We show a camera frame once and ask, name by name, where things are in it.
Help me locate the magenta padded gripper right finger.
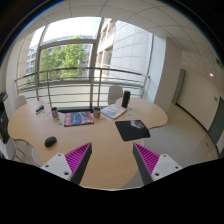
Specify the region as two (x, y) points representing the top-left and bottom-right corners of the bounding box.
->
(133, 143), (182, 185)

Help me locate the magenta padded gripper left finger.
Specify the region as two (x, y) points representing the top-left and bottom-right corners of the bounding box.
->
(41, 143), (92, 185)

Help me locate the black computer mouse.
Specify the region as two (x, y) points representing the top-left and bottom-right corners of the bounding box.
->
(44, 136), (57, 147)

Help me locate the black mouse pad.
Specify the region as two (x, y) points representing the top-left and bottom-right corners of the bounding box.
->
(115, 120), (150, 141)

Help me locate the red and blue magazine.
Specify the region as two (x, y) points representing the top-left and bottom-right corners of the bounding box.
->
(64, 111), (94, 127)

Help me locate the left patterned mug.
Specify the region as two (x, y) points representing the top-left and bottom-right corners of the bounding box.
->
(51, 107), (59, 118)

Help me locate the patterned mug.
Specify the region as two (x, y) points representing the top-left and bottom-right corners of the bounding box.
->
(51, 107), (59, 118)
(93, 107), (101, 117)

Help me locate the right patterned mug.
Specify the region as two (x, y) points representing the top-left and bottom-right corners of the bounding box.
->
(93, 107), (101, 117)

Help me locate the white chair near left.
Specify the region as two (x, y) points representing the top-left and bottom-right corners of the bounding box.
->
(0, 138), (16, 160)

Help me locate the small dark blue box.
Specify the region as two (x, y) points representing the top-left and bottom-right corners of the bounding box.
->
(36, 105), (44, 114)

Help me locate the light blue booklet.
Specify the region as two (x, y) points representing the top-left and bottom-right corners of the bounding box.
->
(101, 104), (126, 119)

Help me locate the black cylindrical bottle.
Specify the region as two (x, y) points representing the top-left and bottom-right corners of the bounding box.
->
(122, 90), (131, 108)

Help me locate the black monitor at left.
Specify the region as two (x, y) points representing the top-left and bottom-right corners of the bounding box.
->
(0, 92), (10, 143)

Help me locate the metal balcony railing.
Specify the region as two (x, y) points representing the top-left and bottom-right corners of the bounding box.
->
(15, 67), (147, 108)

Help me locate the white chair at left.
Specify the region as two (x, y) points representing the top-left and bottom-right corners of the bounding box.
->
(14, 95), (27, 109)

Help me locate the white chair behind table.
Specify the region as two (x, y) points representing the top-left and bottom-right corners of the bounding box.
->
(108, 85), (123, 104)

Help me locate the green door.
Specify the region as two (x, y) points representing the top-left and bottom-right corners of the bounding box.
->
(172, 69), (186, 104)

